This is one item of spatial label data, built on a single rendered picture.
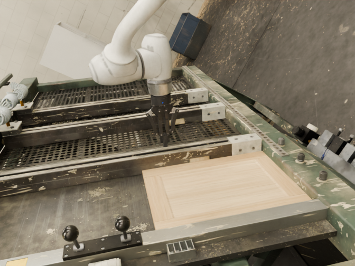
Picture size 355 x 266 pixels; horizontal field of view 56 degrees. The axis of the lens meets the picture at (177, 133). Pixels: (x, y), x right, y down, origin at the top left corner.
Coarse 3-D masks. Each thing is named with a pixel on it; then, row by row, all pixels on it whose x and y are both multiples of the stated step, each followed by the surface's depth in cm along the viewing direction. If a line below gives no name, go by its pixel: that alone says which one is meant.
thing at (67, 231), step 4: (64, 228) 76; (68, 228) 76; (72, 228) 76; (76, 228) 77; (64, 232) 75; (68, 232) 75; (72, 232) 76; (76, 232) 76; (64, 236) 75; (68, 236) 75; (72, 236) 75; (76, 236) 76; (68, 240) 76; (72, 240) 76; (76, 240) 80; (76, 244) 82; (80, 244) 85; (84, 244) 86; (76, 248) 84; (80, 248) 84
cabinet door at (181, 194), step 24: (168, 168) 126; (192, 168) 125; (216, 168) 124; (240, 168) 123; (264, 168) 121; (168, 192) 112; (192, 192) 111; (216, 192) 110; (240, 192) 109; (264, 192) 108; (288, 192) 107; (168, 216) 99; (192, 216) 99; (216, 216) 98
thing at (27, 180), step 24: (192, 144) 132; (216, 144) 130; (240, 144) 131; (48, 168) 122; (72, 168) 120; (96, 168) 122; (120, 168) 124; (144, 168) 126; (0, 192) 118; (24, 192) 120
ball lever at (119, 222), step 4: (120, 216) 78; (124, 216) 78; (116, 220) 78; (120, 220) 77; (124, 220) 78; (128, 220) 78; (116, 224) 77; (120, 224) 77; (124, 224) 77; (128, 224) 78; (116, 228) 78; (120, 228) 77; (124, 228) 77; (128, 228) 78; (124, 232) 82; (120, 236) 87; (124, 236) 85; (128, 236) 86; (124, 240) 86; (128, 240) 86
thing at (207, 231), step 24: (240, 216) 94; (264, 216) 93; (288, 216) 93; (312, 216) 95; (144, 240) 88; (168, 240) 87; (192, 240) 89; (216, 240) 91; (0, 264) 83; (48, 264) 82; (72, 264) 84
